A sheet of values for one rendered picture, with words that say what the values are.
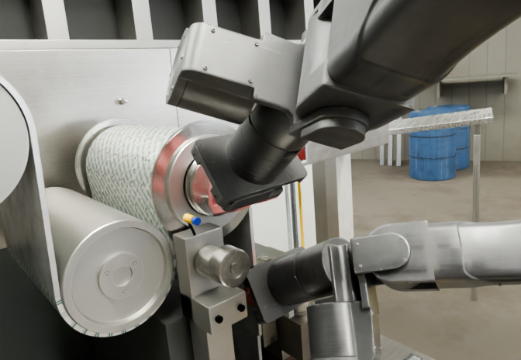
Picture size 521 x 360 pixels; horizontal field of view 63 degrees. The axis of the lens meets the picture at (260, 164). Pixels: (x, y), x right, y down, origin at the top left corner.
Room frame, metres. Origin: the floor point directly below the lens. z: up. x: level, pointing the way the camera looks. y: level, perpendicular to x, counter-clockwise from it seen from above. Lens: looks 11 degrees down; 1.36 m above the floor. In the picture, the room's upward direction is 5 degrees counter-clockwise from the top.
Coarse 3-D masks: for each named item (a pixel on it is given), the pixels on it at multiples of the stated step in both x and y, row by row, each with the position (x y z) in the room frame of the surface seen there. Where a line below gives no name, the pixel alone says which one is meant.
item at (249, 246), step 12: (252, 216) 0.54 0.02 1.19; (240, 228) 0.55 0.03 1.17; (252, 228) 0.53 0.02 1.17; (228, 240) 0.57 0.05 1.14; (240, 240) 0.55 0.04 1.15; (252, 240) 0.53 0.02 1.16; (252, 252) 0.53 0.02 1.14; (252, 264) 0.53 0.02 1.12; (240, 288) 0.56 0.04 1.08; (252, 312) 0.54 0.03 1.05; (240, 324) 0.56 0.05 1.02; (252, 324) 0.54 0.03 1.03
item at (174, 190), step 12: (192, 144) 0.47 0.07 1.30; (180, 156) 0.46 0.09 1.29; (180, 168) 0.46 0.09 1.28; (168, 180) 0.45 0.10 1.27; (180, 180) 0.46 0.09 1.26; (168, 192) 0.45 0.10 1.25; (180, 192) 0.46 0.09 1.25; (180, 204) 0.46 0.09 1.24; (180, 216) 0.46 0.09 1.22; (204, 216) 0.48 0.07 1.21; (216, 216) 0.49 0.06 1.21; (228, 216) 0.50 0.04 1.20
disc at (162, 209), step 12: (204, 120) 0.49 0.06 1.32; (180, 132) 0.47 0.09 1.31; (192, 132) 0.48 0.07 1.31; (204, 132) 0.49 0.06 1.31; (216, 132) 0.50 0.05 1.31; (228, 132) 0.51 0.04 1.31; (168, 144) 0.46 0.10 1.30; (180, 144) 0.47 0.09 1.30; (168, 156) 0.46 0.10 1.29; (156, 168) 0.45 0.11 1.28; (168, 168) 0.46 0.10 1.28; (156, 180) 0.45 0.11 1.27; (156, 192) 0.45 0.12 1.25; (156, 204) 0.45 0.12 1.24; (168, 204) 0.45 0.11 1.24; (168, 216) 0.45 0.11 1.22; (240, 216) 0.52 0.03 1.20; (168, 228) 0.45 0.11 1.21; (180, 228) 0.46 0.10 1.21; (228, 228) 0.50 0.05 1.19
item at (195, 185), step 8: (192, 168) 0.46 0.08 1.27; (200, 168) 0.46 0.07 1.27; (192, 176) 0.46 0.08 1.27; (200, 176) 0.46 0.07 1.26; (184, 184) 0.46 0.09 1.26; (192, 184) 0.45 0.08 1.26; (200, 184) 0.46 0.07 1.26; (208, 184) 0.47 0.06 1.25; (184, 192) 0.46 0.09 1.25; (192, 192) 0.45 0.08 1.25; (200, 192) 0.46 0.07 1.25; (208, 192) 0.47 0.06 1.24; (192, 200) 0.45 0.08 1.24; (200, 200) 0.46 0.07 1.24; (192, 208) 0.47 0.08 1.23; (200, 208) 0.46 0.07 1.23; (208, 208) 0.46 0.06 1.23
